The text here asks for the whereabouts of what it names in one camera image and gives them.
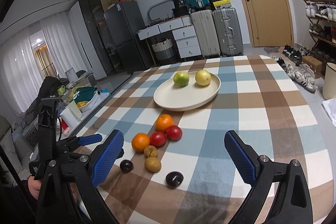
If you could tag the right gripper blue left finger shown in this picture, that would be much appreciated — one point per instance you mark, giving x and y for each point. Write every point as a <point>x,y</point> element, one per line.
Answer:
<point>104,156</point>

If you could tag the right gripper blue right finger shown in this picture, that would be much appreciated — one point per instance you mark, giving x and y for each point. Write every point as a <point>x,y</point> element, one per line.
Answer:
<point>243,156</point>

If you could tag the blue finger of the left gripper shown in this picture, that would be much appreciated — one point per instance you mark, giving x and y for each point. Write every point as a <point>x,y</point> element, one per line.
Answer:
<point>87,140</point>

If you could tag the dark plum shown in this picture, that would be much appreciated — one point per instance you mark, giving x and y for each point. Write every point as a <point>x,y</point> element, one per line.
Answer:
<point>126,166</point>
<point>174,179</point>

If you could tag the orange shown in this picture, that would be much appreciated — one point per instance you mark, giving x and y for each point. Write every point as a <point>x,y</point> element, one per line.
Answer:
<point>140,142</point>
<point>163,122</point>

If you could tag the person's left hand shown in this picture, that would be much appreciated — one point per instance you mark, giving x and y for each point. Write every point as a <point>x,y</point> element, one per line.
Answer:
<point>34,187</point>

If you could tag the brown longan upper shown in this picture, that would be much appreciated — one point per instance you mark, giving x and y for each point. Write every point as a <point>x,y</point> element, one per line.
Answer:
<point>150,151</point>

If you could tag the brown longan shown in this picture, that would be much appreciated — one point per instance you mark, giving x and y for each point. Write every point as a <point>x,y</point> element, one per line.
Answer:
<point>153,164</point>
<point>150,151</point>

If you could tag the brown longan lower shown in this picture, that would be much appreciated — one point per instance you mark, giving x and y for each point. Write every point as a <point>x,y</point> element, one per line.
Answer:
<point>153,164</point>

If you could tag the red tomato left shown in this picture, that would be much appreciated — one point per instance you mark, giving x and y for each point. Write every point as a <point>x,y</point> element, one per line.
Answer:
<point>158,139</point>

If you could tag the red tomato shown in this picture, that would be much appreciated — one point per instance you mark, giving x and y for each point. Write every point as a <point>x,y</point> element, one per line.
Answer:
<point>158,139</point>
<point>174,133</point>

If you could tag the checkered tablecloth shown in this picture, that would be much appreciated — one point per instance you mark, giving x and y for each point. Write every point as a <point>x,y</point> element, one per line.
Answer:
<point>256,99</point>

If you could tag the red tomato right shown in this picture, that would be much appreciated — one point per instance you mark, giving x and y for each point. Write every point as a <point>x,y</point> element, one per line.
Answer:
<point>174,133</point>

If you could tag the white curtain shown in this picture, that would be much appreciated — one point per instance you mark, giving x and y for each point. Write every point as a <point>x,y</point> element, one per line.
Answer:
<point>48,47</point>

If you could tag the cream round plate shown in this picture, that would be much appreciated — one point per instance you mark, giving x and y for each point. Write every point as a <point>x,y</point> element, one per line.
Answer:
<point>170,96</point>

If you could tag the yellow round fruit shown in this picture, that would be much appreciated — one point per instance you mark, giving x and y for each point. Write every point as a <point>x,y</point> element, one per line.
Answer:
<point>203,77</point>

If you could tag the green round fruit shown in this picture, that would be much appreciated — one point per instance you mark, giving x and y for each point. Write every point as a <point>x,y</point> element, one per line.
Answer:
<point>181,79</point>

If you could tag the white waste bin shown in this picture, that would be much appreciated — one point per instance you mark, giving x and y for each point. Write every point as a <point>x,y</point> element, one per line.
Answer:
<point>329,87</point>

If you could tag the woven laundry basket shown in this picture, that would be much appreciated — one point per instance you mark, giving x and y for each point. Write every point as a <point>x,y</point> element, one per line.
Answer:
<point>164,49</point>

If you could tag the cardboard box on floor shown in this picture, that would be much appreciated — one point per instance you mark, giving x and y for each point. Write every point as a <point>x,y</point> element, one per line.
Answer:
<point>314,64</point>

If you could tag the silver suitcase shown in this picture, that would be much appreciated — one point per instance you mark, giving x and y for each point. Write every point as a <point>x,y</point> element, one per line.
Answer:
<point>228,31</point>

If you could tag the dark grey refrigerator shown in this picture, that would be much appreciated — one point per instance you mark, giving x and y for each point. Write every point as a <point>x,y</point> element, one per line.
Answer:
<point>124,21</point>

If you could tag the white drawer desk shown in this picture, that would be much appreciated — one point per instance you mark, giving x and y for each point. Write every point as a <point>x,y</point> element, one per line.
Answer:
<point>183,32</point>

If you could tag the black glass cabinet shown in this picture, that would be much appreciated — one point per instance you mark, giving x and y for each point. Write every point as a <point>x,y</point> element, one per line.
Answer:
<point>93,15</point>

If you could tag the beige suitcase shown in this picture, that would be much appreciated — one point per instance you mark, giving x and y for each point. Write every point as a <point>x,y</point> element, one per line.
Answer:
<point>206,33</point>

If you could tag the oval mirror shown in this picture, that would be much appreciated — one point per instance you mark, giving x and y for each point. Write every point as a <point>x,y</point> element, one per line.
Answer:
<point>161,11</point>

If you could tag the wooden shoe rack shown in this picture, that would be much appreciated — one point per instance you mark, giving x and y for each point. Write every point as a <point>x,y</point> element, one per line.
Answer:
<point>321,16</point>

